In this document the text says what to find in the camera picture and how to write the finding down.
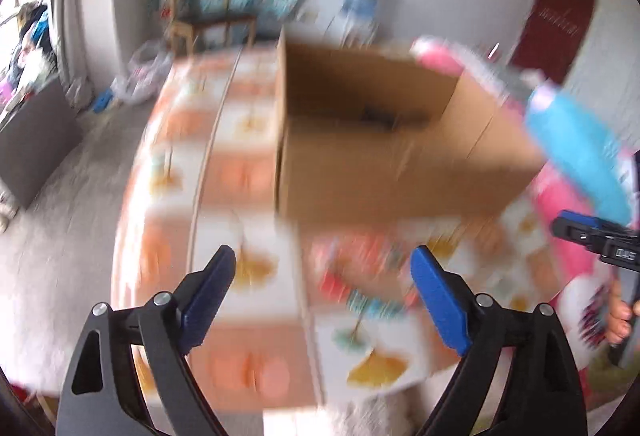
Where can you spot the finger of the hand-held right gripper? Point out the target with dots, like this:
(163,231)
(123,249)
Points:
(575,228)

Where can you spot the grey curtain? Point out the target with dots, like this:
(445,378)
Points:
(75,15)

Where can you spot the pile of clothes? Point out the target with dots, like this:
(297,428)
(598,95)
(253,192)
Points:
(27,45)

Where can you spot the person's right hand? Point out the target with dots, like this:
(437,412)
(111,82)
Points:
(620,318)

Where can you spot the blue slipper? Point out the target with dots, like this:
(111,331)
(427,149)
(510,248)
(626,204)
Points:
(102,101)

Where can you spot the brown cardboard box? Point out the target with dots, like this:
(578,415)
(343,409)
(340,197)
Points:
(380,135)

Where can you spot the dark red door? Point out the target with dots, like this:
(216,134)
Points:
(552,28)

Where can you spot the blue pillow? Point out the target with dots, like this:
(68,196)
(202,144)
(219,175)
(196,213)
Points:
(580,140)

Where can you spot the tile and leaf pattern tablecloth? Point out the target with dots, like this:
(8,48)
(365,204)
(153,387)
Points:
(240,216)

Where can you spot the person's white patterned clothing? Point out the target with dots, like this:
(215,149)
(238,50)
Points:
(585,321)

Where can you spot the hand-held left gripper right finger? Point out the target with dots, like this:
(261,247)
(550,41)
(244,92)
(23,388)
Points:
(440,298)

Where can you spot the wooden chair with black seat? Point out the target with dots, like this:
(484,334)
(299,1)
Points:
(210,10)

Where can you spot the white plastic bag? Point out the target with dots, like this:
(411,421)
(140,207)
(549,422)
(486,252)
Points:
(142,73)

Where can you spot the dark grey cabinet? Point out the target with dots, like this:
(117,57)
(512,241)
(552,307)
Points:
(37,145)

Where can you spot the white water dispenser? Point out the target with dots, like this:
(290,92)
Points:
(352,28)

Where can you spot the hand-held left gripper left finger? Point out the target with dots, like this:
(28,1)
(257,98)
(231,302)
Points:
(207,298)

